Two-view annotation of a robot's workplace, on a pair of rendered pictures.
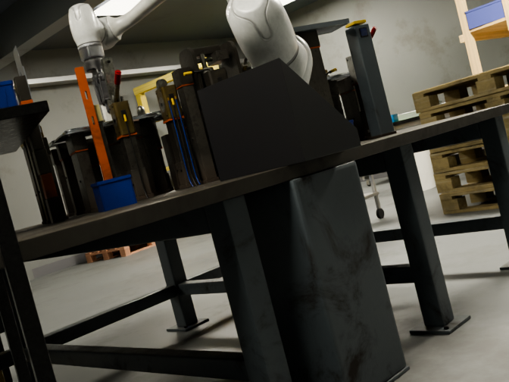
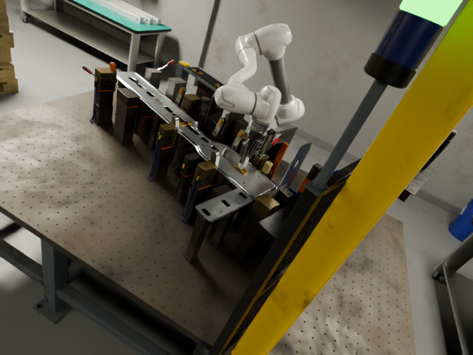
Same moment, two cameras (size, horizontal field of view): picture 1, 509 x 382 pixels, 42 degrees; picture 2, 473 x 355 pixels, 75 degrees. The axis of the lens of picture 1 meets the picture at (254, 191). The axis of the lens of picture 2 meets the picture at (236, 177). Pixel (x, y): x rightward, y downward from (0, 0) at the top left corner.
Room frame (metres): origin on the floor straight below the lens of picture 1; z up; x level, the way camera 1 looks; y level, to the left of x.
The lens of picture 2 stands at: (3.25, 1.59, 1.86)
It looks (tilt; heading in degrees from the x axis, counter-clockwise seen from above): 34 degrees down; 236
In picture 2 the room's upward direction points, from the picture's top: 22 degrees clockwise
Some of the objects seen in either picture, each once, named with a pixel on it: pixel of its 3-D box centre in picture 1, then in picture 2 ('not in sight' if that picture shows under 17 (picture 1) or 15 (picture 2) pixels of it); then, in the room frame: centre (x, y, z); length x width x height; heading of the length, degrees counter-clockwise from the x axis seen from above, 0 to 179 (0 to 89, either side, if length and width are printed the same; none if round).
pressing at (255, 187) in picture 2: (225, 101); (182, 122); (2.71, 0.02, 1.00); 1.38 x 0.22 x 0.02; 115
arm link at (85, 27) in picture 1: (85, 25); (265, 103); (2.51, 0.46, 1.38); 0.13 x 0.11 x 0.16; 172
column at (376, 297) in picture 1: (314, 283); not in sight; (1.98, -0.11, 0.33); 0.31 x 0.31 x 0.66; 45
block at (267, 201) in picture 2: (42, 175); (254, 227); (2.49, 0.76, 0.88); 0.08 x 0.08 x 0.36; 25
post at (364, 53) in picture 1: (370, 82); (177, 94); (2.60, -0.55, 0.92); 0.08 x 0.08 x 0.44; 25
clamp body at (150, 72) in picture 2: (370, 95); (151, 94); (2.78, -0.57, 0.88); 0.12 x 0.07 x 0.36; 25
